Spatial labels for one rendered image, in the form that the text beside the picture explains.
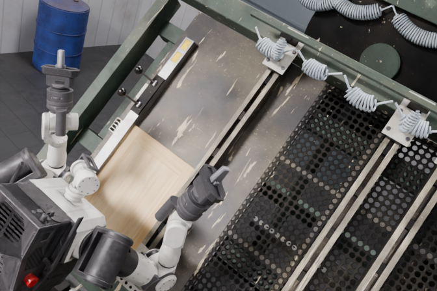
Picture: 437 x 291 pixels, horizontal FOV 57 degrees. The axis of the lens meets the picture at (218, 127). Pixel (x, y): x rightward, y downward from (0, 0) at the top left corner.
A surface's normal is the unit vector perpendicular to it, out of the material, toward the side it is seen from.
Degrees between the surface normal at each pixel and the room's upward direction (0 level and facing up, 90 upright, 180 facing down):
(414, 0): 90
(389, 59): 90
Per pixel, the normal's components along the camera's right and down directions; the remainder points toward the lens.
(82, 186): 0.49, 0.42
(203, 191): -0.78, -0.22
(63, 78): 0.03, 0.33
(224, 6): -0.23, -0.27
